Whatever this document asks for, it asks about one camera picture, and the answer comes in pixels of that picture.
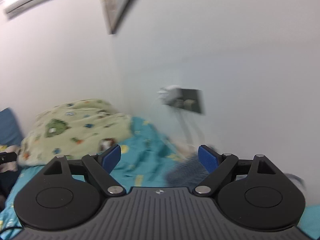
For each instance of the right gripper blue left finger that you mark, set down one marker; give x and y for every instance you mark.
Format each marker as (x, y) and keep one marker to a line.
(99, 168)

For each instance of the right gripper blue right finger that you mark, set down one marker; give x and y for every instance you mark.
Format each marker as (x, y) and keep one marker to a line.
(220, 168)

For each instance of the blue denim jeans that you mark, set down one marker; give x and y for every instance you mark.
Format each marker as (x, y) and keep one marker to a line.
(190, 172)

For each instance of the green dinosaur fleece blanket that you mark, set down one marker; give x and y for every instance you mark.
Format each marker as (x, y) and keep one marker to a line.
(73, 129)

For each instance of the teal smiley bed sheet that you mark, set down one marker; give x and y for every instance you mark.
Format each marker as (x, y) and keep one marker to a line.
(57, 202)

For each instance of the wall power socket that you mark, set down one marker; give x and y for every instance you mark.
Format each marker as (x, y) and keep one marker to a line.
(182, 98)

